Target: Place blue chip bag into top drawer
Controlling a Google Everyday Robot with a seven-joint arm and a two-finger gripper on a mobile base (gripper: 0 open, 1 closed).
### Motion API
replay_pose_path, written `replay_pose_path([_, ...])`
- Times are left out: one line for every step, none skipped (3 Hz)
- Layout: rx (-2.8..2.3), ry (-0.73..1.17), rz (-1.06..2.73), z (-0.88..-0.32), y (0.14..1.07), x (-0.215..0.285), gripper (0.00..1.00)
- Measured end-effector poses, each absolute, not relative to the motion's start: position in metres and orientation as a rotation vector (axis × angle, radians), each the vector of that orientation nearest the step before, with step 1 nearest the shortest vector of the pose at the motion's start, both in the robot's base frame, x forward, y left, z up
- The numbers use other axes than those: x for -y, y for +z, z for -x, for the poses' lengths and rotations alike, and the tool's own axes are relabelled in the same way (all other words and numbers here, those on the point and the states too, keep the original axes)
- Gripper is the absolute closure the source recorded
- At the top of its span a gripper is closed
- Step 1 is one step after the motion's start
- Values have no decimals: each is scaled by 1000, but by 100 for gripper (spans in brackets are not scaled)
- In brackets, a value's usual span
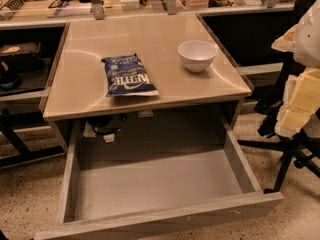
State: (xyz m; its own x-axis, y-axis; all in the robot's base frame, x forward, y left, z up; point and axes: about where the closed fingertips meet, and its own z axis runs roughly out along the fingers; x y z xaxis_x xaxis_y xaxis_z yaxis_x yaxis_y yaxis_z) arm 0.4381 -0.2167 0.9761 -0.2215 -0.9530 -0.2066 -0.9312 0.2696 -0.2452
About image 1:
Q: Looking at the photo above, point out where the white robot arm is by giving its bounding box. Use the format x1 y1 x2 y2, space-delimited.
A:
272 0 320 138

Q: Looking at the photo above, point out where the black office chair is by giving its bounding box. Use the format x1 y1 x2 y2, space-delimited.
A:
239 0 320 193

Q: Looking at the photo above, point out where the white bowl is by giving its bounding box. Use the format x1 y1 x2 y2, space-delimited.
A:
178 40 217 72

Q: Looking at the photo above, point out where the white tag under table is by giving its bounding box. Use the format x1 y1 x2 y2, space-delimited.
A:
103 134 115 143

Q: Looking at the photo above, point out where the black cable under table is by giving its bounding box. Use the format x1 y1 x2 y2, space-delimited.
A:
87 113 128 136

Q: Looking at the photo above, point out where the blue Kettle chip bag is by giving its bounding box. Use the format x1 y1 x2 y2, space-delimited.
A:
101 54 159 96

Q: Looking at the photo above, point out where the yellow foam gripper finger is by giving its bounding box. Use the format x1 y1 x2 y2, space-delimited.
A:
275 67 320 138

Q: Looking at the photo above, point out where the wooden table cabinet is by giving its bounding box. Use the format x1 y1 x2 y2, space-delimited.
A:
43 14 251 148

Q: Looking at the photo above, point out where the open grey wooden drawer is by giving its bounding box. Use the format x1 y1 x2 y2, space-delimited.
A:
35 107 283 240

